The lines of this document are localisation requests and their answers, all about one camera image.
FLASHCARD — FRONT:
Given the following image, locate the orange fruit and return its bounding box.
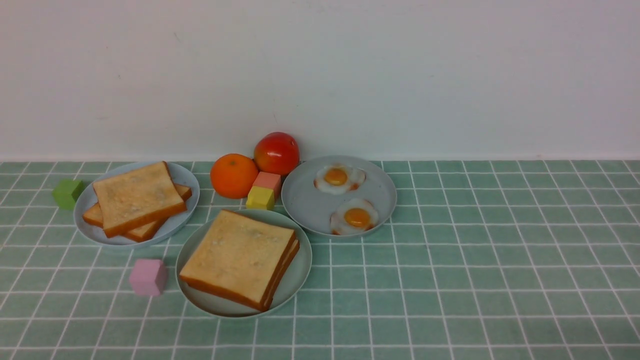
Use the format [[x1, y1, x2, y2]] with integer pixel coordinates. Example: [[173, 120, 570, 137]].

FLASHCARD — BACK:
[[210, 153, 259, 199]]

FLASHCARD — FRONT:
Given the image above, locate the grey plate with bread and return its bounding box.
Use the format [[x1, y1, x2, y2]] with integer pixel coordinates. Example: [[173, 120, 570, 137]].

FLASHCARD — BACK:
[[73, 161, 201, 249]]

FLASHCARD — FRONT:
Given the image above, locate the back fried egg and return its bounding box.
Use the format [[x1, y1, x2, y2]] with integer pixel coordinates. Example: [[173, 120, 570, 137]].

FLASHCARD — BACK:
[[313, 163, 367, 195]]

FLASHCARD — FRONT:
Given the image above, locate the pink cube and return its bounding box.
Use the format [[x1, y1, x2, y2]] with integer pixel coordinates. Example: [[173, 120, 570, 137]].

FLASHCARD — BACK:
[[129, 259, 169, 297]]

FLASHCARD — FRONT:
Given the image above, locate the yellow cube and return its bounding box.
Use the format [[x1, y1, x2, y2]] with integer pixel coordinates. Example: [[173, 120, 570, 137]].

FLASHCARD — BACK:
[[246, 186, 275, 211]]

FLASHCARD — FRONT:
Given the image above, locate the green cube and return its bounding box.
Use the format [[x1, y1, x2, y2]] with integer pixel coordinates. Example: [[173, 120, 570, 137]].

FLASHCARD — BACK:
[[51, 178, 86, 211]]

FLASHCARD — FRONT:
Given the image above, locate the pink-orange cube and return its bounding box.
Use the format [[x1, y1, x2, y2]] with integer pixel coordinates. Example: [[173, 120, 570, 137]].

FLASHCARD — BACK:
[[253, 171, 282, 201]]

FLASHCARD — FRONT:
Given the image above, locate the fried egg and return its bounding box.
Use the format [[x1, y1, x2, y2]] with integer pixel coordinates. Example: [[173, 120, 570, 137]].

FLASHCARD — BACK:
[[329, 198, 380, 236], [313, 163, 367, 195]]

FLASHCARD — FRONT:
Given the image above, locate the grey plate with eggs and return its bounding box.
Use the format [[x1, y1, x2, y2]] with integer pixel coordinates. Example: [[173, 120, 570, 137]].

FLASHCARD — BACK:
[[280, 155, 398, 239]]

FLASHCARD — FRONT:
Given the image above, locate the front fried egg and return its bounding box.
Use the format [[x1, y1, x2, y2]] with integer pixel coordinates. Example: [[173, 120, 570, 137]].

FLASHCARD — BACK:
[[329, 198, 380, 236]]

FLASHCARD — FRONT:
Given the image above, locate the red apple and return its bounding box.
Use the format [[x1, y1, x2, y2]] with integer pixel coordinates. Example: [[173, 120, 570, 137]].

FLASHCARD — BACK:
[[253, 131, 300, 176]]

